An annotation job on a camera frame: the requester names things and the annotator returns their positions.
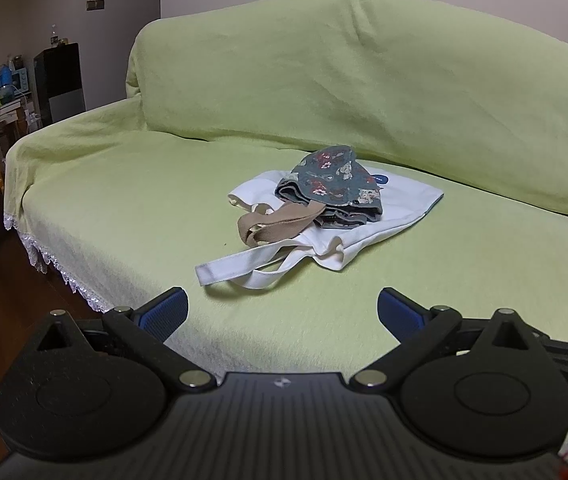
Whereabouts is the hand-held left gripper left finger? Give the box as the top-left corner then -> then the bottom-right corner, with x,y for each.
34,287 -> 217,388

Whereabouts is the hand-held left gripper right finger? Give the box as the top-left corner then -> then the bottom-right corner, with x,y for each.
349,287 -> 548,388

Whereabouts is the blue floral shopping bag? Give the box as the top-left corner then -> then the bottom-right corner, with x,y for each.
236,145 -> 383,248

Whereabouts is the white tote bag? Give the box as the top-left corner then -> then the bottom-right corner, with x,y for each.
195,165 -> 445,292

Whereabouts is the light green sofa cover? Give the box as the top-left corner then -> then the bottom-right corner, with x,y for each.
3,0 -> 568,386

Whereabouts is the white side table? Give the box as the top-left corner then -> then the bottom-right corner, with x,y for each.
0,99 -> 31,136

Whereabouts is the black small refrigerator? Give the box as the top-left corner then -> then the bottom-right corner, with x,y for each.
33,42 -> 87,126

